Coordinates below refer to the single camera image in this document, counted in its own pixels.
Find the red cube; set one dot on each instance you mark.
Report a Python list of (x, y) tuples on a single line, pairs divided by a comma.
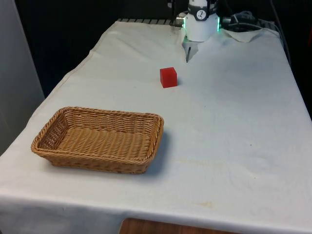
[(168, 77)]

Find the wicker basket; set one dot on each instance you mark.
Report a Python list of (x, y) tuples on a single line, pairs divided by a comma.
[(97, 141)]

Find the pale locker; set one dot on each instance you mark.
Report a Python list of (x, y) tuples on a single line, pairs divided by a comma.
[(17, 73)]

